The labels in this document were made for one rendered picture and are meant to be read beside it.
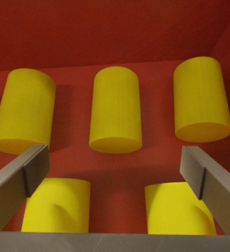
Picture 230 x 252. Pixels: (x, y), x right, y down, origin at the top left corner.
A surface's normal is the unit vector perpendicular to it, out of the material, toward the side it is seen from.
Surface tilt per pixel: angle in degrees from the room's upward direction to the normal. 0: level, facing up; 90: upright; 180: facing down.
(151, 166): 0
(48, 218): 2
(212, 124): 90
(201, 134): 90
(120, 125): 9
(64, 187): 21
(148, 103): 0
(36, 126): 51
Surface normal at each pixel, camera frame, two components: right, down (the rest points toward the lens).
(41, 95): 0.76, -0.31
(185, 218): -0.11, -0.42
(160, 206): -0.69, -0.30
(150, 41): 0.07, 0.90
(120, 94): 0.15, -0.42
